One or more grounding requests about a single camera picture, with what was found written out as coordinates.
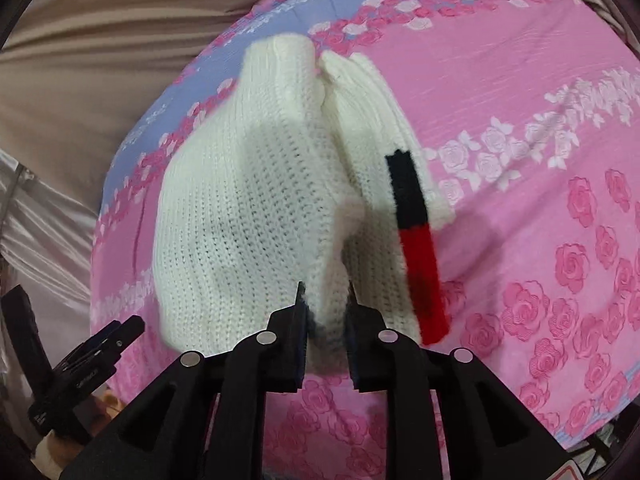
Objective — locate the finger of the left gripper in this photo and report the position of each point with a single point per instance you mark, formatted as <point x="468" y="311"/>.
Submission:
<point x="112" y="340"/>

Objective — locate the person's left hand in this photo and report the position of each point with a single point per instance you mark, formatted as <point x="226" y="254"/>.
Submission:
<point x="59" y="448"/>

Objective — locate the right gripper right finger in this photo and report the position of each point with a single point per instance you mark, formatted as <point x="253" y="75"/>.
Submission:
<point x="447" y="415"/>

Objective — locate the beige fabric backdrop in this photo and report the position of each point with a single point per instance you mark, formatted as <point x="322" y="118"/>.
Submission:
<point x="78" y="75"/>

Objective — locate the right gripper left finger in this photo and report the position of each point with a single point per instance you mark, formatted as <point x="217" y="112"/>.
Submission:
<point x="204" y="416"/>

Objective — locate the pink floral bed sheet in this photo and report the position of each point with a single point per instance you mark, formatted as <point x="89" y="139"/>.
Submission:
<point x="527" y="116"/>

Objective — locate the white red black knit sweater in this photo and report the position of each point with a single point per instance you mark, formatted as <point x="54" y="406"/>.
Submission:
<point x="307" y="180"/>

